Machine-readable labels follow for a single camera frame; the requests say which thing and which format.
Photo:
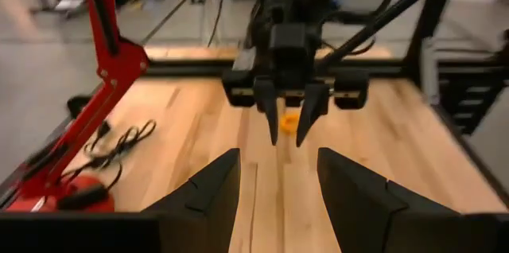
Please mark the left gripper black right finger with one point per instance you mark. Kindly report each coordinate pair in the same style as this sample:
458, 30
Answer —
358, 213

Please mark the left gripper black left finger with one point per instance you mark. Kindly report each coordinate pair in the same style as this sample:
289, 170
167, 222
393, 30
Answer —
199, 213

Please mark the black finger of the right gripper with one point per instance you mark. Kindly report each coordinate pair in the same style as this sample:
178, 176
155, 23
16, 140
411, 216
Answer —
312, 110
268, 106

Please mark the orange spiral wrist coil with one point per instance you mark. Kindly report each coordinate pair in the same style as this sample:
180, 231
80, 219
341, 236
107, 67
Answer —
288, 123

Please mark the red desk lamp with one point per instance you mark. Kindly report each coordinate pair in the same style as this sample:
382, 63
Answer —
107, 58

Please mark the black clamp knob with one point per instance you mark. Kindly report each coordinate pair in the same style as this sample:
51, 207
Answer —
77, 103

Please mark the silver metal bracket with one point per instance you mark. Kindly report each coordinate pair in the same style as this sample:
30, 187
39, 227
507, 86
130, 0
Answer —
244, 60

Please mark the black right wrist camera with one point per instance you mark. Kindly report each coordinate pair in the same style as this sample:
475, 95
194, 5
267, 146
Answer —
290, 42

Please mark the black aluminium table frame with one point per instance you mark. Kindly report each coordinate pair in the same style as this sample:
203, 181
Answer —
179, 68

